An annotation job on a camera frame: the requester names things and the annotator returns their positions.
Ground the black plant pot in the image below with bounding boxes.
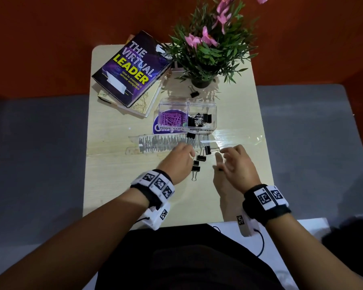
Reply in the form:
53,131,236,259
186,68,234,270
191,74,216,89

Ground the pile of purple paper clips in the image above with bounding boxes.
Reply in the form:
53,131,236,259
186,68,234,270
161,110,184,126

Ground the person's right forearm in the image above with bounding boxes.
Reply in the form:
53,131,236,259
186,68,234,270
264,212,363,290

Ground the person's black clothing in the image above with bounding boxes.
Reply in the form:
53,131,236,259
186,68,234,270
95,223,285,290

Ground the person's right hand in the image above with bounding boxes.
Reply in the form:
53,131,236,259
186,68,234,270
213,144,262,194

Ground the clear plastic organizer box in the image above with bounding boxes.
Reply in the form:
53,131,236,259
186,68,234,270
158,99,218,134

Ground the black wristband with marker tiles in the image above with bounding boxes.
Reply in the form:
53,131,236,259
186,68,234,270
242,184,292,227
130,169,176,210

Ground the beige book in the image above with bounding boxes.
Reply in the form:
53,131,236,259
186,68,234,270
97,76,164,119

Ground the heap of black binder clips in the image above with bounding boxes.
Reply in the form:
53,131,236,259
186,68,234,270
187,113,212,128

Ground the person's left forearm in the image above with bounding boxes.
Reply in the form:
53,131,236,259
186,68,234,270
0,188,150,290

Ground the purple round sticker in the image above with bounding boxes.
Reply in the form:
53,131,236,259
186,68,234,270
153,115,170,135

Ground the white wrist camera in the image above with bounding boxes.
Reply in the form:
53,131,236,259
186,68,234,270
136,202,172,231
236,210,261,238

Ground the purple book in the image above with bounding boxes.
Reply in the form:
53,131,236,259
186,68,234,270
91,30,173,108

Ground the green plant with pink flowers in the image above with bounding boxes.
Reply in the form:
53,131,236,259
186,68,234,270
163,0,271,85

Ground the person's left hand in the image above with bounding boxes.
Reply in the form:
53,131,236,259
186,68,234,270
156,143,197,185

